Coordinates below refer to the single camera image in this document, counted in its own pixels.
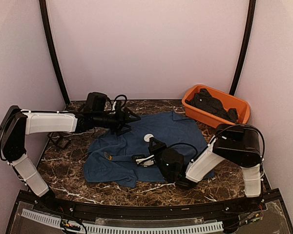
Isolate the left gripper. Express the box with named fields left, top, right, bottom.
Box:
left=93, top=107, right=141, bottom=136

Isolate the blue t-shirt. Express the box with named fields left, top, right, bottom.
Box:
left=83, top=110, right=215, bottom=188

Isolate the round yellow grey brooch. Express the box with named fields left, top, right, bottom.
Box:
left=104, top=152, right=113, bottom=161

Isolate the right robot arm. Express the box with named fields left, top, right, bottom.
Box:
left=140, top=124, right=265, bottom=212

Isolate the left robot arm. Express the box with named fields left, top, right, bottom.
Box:
left=0, top=92, right=141, bottom=213

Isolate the black clothing in basin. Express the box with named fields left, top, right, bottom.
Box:
left=185, top=88, right=238, bottom=124

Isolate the orange plastic basin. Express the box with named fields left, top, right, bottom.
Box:
left=182, top=85, right=251, bottom=128

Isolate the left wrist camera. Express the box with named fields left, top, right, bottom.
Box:
left=112, top=94, right=127, bottom=112

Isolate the black front rail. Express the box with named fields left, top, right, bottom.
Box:
left=17, top=189, right=281, bottom=221

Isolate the white slotted cable duct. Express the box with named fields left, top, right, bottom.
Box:
left=21, top=209, right=224, bottom=234

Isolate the left black frame post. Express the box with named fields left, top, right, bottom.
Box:
left=39, top=0, right=70, bottom=105

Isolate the black frame post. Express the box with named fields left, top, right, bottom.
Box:
left=229, top=0, right=256, bottom=96
left=39, top=0, right=70, bottom=105

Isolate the right black frame post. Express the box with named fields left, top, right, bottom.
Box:
left=229, top=0, right=256, bottom=96

